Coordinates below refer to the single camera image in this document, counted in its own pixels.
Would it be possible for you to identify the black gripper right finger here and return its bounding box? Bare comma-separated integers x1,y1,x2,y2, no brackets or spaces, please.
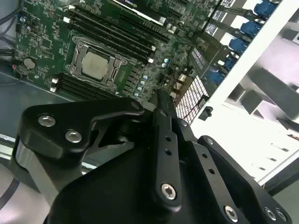
164,93,292,224

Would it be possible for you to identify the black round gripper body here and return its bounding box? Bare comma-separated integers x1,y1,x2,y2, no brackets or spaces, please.
46,115,226,224

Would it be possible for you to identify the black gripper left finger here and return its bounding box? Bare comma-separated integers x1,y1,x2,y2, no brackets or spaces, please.
11,90,184,212

